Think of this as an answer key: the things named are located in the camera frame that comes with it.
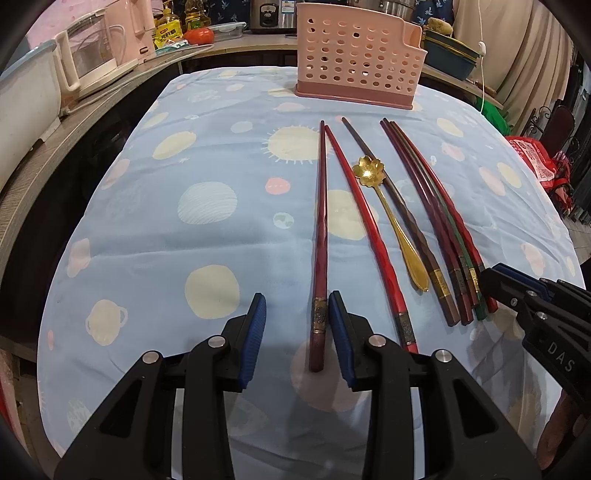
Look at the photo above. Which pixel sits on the maroon chopstick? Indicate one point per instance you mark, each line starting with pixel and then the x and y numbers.
pixel 457 279
pixel 320 230

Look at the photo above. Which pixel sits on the white plastic tub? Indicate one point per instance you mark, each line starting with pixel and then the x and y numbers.
pixel 27 92

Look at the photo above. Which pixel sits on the grey counter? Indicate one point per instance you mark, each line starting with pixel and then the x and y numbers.
pixel 258 44

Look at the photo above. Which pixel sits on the blue bowl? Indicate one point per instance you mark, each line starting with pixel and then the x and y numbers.
pixel 450 67

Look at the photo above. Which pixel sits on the blue planet print tablecloth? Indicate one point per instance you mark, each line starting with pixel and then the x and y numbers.
pixel 207 184

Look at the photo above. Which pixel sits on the clear lidded food container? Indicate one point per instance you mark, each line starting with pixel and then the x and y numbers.
pixel 228 31

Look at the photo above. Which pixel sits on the green plastic bag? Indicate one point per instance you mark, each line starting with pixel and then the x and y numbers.
pixel 495 115

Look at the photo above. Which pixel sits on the navy printed cloth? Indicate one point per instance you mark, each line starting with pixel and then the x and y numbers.
pixel 434 11

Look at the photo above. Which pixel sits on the green chopstick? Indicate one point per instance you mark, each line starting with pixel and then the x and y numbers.
pixel 467 272

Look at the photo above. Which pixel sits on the dark metal chair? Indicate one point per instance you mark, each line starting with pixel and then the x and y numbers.
pixel 554 122

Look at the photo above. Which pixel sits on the person's right hand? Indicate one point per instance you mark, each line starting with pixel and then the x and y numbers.
pixel 561 429

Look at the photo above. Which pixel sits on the yellow label bottle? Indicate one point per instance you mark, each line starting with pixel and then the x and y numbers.
pixel 167 32

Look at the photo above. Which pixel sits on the tan loofah sponge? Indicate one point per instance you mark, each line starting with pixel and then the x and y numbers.
pixel 441 25

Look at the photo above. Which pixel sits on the yellow bowl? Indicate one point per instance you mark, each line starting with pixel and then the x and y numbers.
pixel 450 44

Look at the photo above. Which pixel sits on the grey wooden side shelf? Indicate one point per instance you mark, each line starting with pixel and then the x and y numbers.
pixel 55 147

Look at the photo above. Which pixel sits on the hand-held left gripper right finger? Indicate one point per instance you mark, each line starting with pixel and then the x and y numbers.
pixel 342 344

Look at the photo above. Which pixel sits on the glass electric kettle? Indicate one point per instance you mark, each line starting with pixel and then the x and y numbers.
pixel 92 60

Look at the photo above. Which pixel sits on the beige curtain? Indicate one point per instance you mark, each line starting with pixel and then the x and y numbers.
pixel 521 55

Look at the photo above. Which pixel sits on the clear cooking oil bottle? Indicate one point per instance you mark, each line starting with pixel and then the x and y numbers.
pixel 195 16

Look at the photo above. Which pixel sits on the red plastic bag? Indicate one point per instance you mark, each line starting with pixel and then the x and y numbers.
pixel 535 159

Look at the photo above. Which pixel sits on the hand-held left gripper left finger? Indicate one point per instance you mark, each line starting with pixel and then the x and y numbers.
pixel 251 344

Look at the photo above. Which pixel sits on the silver rice cooker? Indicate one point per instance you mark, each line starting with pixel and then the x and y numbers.
pixel 272 16

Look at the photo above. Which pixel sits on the red chopstick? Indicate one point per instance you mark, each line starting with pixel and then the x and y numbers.
pixel 369 230
pixel 450 207

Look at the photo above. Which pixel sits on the steel steamer pot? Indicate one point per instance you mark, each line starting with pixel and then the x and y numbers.
pixel 392 9

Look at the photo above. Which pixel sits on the gold flower spoon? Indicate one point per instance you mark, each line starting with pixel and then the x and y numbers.
pixel 406 244

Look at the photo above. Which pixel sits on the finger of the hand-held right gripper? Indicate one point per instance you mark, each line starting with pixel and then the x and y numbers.
pixel 521 276
pixel 501 295

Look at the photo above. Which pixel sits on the pink perforated utensil basket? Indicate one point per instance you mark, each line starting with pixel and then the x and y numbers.
pixel 351 55

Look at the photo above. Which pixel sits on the pink electric kettle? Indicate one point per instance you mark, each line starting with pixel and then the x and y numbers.
pixel 131 27

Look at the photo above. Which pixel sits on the pink dotted wall cloth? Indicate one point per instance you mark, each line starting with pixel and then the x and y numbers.
pixel 60 18

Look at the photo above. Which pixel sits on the red tomato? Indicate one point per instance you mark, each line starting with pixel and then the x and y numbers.
pixel 198 36

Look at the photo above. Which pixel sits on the dark brown chopstick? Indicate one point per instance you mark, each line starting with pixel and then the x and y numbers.
pixel 418 240

